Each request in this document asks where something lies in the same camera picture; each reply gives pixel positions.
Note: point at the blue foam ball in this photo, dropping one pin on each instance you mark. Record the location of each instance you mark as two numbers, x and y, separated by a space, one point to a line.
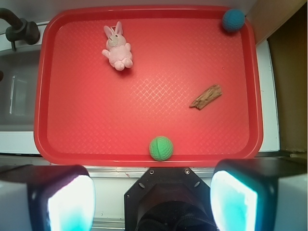
233 20

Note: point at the green foam ball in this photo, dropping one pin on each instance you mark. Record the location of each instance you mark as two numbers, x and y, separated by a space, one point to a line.
161 148

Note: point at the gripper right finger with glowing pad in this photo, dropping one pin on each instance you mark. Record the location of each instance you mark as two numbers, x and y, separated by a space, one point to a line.
260 194

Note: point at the red plastic tray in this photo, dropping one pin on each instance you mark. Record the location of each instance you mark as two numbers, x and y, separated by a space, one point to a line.
88 113

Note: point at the stainless steel sink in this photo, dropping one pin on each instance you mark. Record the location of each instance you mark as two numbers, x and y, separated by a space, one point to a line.
18 88

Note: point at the dark metal faucet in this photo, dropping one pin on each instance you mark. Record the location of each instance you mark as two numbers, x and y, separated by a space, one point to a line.
19 29

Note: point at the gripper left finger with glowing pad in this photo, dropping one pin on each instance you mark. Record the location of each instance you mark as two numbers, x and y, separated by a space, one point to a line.
46 198

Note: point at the brown wood piece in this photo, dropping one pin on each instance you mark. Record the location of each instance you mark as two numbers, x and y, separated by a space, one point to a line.
208 96

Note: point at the pink plush bunny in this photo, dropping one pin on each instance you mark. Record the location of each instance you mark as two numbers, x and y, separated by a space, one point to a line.
118 50

